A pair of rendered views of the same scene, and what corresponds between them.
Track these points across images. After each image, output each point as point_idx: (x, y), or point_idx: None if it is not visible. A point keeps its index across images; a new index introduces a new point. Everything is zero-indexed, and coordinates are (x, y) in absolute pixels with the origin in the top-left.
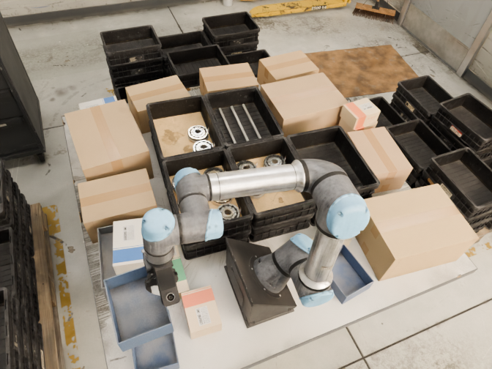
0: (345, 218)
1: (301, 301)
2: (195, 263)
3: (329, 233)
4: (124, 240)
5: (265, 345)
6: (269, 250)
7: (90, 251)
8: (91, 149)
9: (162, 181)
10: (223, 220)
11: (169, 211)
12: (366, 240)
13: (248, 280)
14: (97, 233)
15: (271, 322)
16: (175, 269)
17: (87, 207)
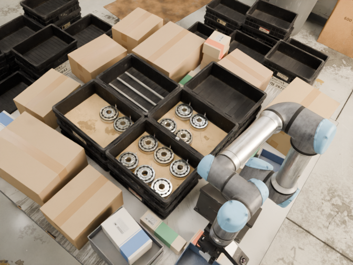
0: (328, 139)
1: (281, 205)
2: (172, 218)
3: (312, 153)
4: (122, 234)
5: (258, 248)
6: None
7: (82, 257)
8: (31, 172)
9: (99, 167)
10: (180, 174)
11: (237, 201)
12: (274, 138)
13: None
14: (82, 240)
15: (250, 230)
16: (165, 232)
17: (65, 224)
